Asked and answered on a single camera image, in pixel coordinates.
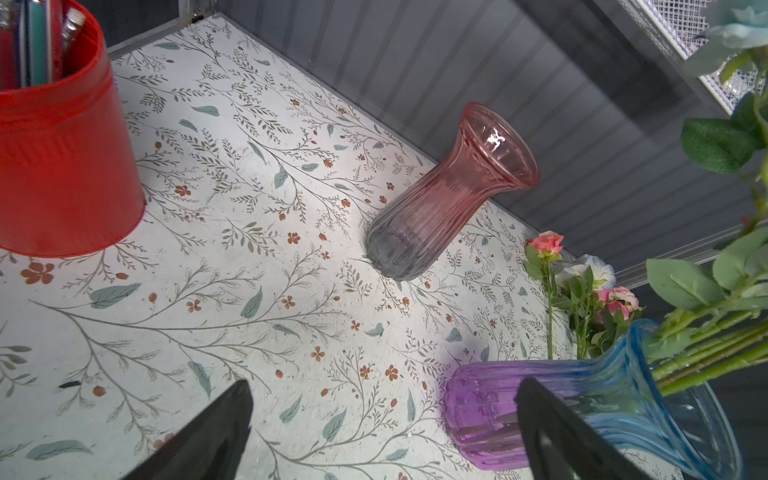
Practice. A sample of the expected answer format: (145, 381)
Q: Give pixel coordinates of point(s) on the light blue peony flower stem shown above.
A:
(736, 39)

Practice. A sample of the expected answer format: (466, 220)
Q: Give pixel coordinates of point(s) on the purple blue glass vase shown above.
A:
(615, 394)

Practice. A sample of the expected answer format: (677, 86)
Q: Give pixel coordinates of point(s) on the floral table mat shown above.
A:
(249, 263)

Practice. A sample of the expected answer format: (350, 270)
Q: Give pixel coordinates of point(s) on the cream pink rose stem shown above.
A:
(719, 321)

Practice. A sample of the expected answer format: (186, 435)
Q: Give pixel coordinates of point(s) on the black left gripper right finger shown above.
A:
(560, 445)

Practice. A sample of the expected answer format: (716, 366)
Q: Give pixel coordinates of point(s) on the red pencil cup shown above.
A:
(69, 179)

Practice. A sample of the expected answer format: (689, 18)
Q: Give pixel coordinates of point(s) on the white wire mesh basket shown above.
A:
(673, 27)

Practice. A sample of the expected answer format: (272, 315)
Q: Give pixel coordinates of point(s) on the white blue rose stem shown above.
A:
(582, 289)

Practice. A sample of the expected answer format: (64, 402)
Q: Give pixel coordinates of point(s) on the pink grey glass vase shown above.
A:
(489, 157)

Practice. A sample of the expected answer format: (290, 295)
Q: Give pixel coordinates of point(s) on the magenta rose stem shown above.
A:
(542, 252)

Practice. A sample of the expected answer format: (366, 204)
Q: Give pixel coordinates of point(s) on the pale pink rose stem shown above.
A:
(616, 308)

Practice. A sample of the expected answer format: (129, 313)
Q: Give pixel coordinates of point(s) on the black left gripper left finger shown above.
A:
(211, 446)

